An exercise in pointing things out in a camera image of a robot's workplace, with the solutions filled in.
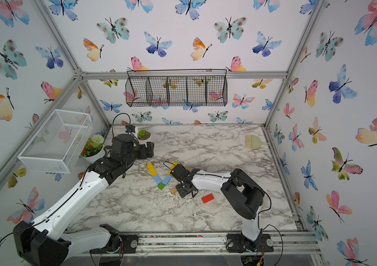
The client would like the red block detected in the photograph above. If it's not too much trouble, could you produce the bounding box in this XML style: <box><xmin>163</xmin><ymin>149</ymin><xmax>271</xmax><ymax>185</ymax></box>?
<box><xmin>201</xmin><ymin>194</ymin><xmax>215</xmax><ymax>204</ymax></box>

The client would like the yellow block long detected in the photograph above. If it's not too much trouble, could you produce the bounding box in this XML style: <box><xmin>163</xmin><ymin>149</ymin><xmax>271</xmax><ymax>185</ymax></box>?
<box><xmin>168</xmin><ymin>162</ymin><xmax>178</xmax><ymax>175</ymax></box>
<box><xmin>146</xmin><ymin>163</ymin><xmax>157</xmax><ymax>177</ymax></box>

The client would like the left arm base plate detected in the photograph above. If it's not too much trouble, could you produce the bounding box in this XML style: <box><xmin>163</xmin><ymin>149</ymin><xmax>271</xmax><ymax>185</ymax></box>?
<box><xmin>102</xmin><ymin>234</ymin><xmax>139</xmax><ymax>255</ymax></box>

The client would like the aluminium front rail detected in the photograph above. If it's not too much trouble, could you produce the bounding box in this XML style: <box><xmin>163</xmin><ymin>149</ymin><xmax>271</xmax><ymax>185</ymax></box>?
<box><xmin>119</xmin><ymin>230</ymin><xmax>321</xmax><ymax>257</ymax></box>

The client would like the black wire wall basket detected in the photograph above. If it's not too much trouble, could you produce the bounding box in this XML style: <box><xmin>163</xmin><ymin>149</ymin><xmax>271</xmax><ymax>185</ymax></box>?
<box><xmin>124</xmin><ymin>69</ymin><xmax>228</xmax><ymax>107</ymax></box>

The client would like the small potted succulent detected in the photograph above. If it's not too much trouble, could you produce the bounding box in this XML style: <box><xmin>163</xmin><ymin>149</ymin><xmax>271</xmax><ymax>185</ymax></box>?
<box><xmin>137</xmin><ymin>129</ymin><xmax>152</xmax><ymax>141</ymax></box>

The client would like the green hand brush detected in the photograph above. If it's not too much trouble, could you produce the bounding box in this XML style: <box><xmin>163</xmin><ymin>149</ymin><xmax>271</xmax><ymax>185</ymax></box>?
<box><xmin>245</xmin><ymin>135</ymin><xmax>269</xmax><ymax>150</ymax></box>

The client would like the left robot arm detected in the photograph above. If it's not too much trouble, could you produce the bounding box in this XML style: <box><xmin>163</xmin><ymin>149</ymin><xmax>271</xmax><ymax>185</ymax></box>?
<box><xmin>12</xmin><ymin>134</ymin><xmax>154</xmax><ymax>266</ymax></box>

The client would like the green small block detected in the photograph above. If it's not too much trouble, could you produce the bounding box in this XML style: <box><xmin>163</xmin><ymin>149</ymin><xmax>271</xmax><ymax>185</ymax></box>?
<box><xmin>157</xmin><ymin>183</ymin><xmax>165</xmax><ymax>190</ymax></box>

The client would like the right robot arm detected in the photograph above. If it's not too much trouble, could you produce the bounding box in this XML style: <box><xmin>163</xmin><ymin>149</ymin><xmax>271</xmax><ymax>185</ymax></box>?
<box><xmin>169</xmin><ymin>164</ymin><xmax>266</xmax><ymax>242</ymax></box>

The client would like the white pot flowering plant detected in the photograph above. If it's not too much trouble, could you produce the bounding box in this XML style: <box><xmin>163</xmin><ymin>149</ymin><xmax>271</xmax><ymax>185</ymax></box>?
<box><xmin>81</xmin><ymin>134</ymin><xmax>105</xmax><ymax>163</ymax></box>

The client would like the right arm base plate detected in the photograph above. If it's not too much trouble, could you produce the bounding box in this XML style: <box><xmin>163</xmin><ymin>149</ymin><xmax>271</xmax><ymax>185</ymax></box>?
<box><xmin>225</xmin><ymin>233</ymin><xmax>274</xmax><ymax>253</ymax></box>

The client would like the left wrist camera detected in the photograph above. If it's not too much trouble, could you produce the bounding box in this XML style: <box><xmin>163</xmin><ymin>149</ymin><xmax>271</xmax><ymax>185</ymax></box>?
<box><xmin>125</xmin><ymin>124</ymin><xmax>139</xmax><ymax>134</ymax></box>

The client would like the white mesh wall basket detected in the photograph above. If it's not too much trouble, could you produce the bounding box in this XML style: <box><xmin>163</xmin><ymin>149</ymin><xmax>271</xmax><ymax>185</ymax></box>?
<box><xmin>17</xmin><ymin>109</ymin><xmax>93</xmax><ymax>174</ymax></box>

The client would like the blue block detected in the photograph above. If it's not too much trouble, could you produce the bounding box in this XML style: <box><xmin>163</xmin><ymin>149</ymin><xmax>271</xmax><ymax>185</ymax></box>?
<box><xmin>153</xmin><ymin>175</ymin><xmax>162</xmax><ymax>185</ymax></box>
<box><xmin>162</xmin><ymin>174</ymin><xmax>173</xmax><ymax>186</ymax></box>

